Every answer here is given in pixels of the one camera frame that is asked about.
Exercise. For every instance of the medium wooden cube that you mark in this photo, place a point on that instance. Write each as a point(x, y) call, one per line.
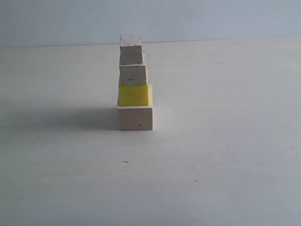
point(134, 74)

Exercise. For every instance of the small wooden cube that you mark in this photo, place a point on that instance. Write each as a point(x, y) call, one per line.
point(130, 46)

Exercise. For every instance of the large wooden cube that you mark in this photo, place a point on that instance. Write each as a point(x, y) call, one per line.
point(136, 117)

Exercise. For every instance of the yellow cube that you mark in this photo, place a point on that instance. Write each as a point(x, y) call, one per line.
point(136, 95)

